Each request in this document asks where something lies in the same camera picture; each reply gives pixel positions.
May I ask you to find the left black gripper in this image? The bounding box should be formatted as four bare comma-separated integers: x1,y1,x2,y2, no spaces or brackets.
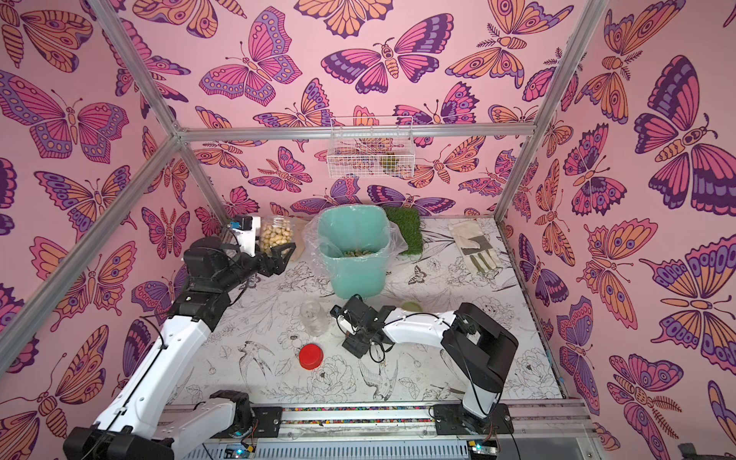
215,235,294,296

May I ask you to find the brown-lid peanut jar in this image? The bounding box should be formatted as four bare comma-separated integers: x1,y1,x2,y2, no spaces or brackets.
260,216,294,254

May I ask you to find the clear jar of peanuts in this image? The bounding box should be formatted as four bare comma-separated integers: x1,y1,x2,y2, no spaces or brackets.
299,300,329,337

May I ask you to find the red jar lid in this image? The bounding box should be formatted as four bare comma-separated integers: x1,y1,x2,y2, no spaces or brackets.
298,343,324,371

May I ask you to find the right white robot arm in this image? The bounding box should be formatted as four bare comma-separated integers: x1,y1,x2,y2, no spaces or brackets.
330,294,519,422

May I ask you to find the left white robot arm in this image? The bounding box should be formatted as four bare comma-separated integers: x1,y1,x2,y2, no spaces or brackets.
63,237,296,459

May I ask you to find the pile of dumped peanuts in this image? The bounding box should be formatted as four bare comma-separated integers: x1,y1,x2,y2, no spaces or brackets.
342,249,374,258

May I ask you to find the green-lid peanut jar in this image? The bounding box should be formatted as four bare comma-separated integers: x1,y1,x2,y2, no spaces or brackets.
401,301,424,312

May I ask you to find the clear plastic bin liner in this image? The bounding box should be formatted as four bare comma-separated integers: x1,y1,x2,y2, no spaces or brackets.
302,204,407,276

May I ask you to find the teal plastic trash bin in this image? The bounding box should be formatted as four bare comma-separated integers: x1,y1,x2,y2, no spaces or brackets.
317,205,392,299

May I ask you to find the green artificial grass mat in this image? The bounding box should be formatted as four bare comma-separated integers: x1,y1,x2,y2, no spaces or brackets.
384,207,424,256

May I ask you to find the right beige work glove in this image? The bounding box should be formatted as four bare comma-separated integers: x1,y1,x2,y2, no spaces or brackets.
450,220,502,277

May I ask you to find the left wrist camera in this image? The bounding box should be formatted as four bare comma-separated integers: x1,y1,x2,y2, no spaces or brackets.
229,215,262,257

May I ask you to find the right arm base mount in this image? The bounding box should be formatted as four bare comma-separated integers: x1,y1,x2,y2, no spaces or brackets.
429,404,514,435

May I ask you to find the aluminium front rail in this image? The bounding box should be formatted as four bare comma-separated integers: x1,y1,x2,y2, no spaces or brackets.
123,399,593,444

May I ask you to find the white wire basket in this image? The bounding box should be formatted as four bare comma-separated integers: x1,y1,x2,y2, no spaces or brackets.
325,115,416,180

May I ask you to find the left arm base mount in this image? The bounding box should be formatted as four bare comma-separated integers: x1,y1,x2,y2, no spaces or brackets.
207,390,284,439

